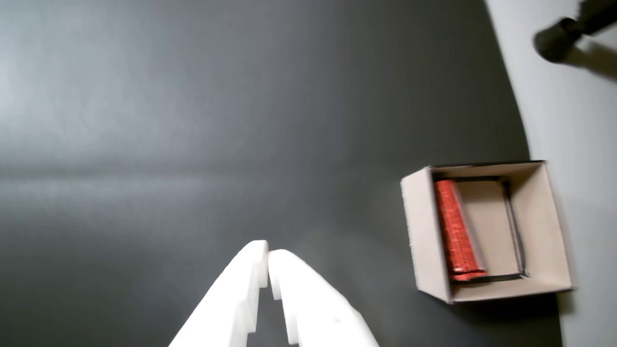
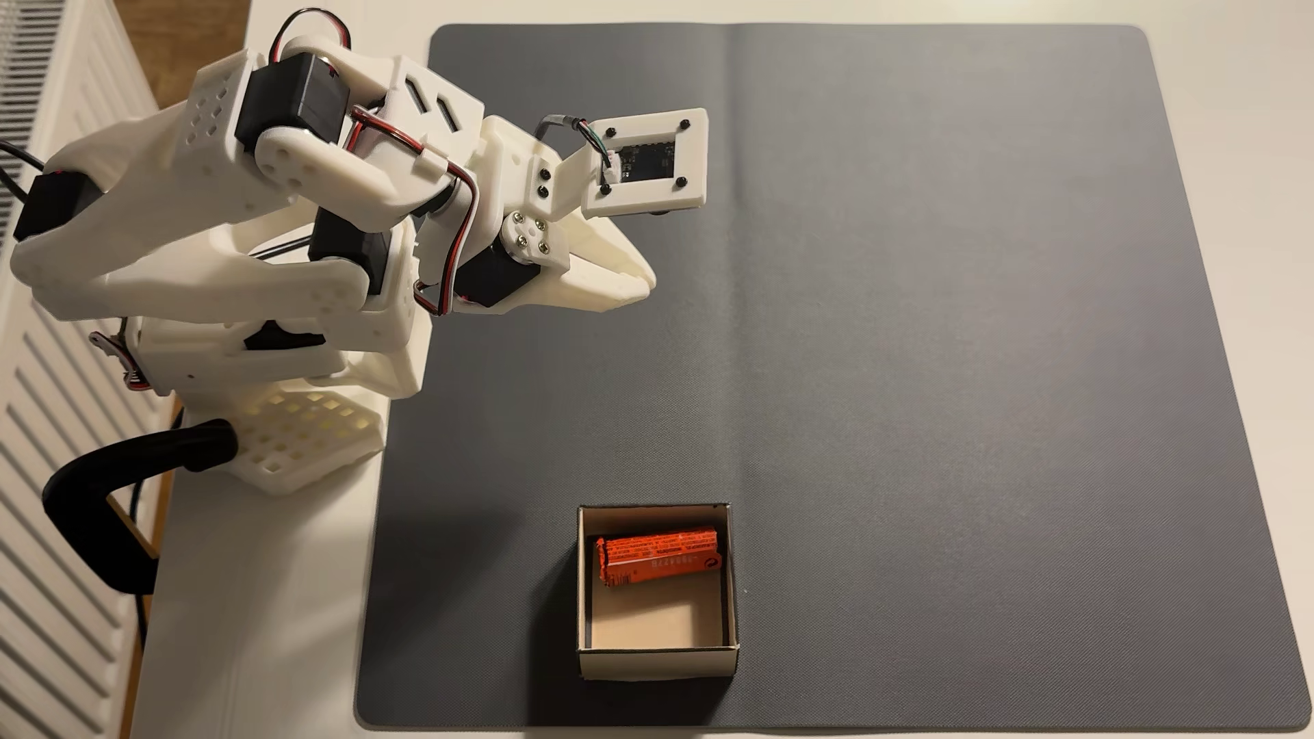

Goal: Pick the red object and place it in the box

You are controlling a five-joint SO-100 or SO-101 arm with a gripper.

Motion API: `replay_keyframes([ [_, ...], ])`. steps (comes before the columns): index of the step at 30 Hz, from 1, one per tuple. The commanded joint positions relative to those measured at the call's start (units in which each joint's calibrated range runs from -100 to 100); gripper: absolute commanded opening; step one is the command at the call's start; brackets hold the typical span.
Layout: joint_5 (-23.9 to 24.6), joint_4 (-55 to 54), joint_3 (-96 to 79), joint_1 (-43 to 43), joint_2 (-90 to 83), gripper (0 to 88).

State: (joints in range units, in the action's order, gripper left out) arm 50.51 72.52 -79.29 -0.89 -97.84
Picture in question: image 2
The red cylindrical battery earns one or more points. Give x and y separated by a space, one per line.
657 557

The small open cardboard box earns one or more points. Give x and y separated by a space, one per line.
657 626

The large grey table mat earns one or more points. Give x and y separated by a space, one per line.
975 411

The black table clamp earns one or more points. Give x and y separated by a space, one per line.
92 503

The white framed camera board mount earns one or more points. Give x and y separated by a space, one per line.
652 162

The white wall radiator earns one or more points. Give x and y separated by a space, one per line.
51 534

